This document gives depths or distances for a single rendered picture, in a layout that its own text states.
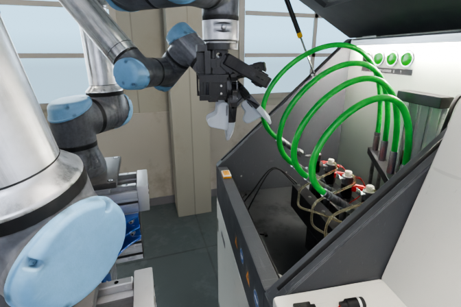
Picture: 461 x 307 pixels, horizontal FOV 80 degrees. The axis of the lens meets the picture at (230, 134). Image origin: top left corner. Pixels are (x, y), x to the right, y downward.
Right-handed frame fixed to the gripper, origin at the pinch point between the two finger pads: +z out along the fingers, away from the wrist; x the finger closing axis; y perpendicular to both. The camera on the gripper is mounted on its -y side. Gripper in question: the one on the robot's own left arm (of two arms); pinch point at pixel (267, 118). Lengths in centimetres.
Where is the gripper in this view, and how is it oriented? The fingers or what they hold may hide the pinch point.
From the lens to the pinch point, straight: 77.2
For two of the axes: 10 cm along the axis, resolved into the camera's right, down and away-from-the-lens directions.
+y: -7.3, 6.8, 0.6
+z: 6.8, 7.3, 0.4
